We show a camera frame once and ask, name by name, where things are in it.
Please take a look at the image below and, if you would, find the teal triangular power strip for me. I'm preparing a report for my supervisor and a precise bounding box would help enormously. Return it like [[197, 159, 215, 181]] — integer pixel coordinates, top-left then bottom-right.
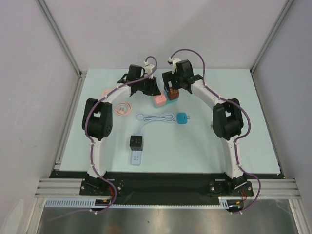
[[161, 92, 177, 105]]

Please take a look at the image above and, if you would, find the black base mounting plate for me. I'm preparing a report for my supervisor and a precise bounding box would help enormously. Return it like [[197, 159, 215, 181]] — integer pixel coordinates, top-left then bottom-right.
[[79, 172, 254, 206]]

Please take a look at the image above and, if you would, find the pink coiled cable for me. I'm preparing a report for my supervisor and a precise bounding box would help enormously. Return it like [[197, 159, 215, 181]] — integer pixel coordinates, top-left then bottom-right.
[[114, 101, 133, 116]]

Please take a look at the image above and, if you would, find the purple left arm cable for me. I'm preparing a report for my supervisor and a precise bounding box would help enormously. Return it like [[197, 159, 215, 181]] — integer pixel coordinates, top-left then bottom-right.
[[47, 56, 158, 221]]

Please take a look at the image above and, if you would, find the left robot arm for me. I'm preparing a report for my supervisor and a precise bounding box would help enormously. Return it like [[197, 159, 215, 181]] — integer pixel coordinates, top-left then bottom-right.
[[82, 62, 160, 195]]

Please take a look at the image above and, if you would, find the blue flat plug adapter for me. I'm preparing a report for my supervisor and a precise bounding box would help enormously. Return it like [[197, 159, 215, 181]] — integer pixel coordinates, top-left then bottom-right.
[[176, 113, 190, 124]]

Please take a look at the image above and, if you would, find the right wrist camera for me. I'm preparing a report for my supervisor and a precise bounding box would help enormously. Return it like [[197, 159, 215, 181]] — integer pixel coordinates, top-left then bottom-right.
[[168, 58, 181, 74]]

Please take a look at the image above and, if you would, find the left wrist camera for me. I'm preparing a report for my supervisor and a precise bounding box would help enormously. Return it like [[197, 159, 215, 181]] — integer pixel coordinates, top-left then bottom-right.
[[144, 61, 155, 79]]

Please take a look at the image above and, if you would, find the light blue coiled power cable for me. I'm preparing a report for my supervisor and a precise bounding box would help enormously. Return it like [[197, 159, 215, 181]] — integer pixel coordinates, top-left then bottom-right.
[[136, 113, 177, 136]]

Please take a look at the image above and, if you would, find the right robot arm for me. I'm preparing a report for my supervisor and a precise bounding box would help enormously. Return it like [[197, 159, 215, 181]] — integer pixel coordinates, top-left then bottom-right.
[[162, 58, 247, 195]]

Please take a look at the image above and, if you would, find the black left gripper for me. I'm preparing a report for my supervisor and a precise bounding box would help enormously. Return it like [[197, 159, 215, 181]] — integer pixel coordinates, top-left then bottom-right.
[[136, 75, 161, 97]]

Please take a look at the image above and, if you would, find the white slotted cable duct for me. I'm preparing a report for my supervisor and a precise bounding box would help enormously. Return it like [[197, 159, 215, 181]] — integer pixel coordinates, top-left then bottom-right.
[[45, 196, 244, 209]]

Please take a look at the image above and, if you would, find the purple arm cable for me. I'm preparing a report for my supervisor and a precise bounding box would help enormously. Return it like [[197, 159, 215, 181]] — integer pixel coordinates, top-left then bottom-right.
[[47, 56, 158, 221], [169, 48, 262, 215]]

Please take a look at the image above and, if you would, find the black cube socket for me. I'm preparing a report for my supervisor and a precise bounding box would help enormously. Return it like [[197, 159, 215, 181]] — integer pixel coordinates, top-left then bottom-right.
[[129, 135, 143, 151]]

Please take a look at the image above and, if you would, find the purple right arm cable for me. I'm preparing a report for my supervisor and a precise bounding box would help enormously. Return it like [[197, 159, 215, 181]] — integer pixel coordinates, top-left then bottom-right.
[[169, 48, 262, 215]]

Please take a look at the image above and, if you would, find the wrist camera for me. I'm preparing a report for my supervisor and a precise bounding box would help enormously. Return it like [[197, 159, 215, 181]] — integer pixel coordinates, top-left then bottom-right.
[[168, 58, 181, 74], [144, 61, 155, 79]]

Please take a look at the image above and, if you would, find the light blue power strip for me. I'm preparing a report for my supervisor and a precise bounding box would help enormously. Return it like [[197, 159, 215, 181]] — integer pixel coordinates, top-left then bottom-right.
[[131, 133, 143, 166]]

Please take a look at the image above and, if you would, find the pink cube socket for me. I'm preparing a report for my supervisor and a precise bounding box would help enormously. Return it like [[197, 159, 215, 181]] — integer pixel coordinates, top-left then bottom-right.
[[154, 94, 167, 108]]

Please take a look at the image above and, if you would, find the dark red cube socket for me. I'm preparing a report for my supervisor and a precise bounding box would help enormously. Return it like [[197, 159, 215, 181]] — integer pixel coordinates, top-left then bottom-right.
[[167, 88, 180, 101]]

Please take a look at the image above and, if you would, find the pink round power strip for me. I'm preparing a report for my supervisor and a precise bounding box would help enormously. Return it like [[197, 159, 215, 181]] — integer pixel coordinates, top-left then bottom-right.
[[101, 89, 113, 97]]

